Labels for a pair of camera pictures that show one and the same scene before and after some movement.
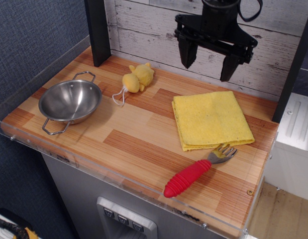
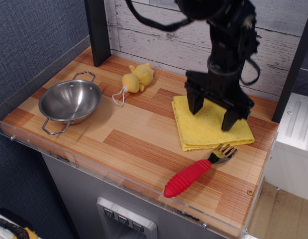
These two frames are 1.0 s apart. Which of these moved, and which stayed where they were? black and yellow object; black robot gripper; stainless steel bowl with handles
Moved: black robot gripper
Stayed: black and yellow object; stainless steel bowl with handles
